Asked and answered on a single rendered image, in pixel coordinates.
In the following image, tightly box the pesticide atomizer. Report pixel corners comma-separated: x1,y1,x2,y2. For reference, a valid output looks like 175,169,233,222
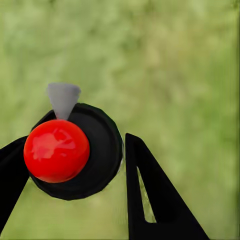
23,82,124,201

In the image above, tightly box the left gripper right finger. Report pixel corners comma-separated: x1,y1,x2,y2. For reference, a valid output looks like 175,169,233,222
124,133,210,240

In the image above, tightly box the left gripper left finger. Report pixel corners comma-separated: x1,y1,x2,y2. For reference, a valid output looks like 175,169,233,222
0,136,30,234

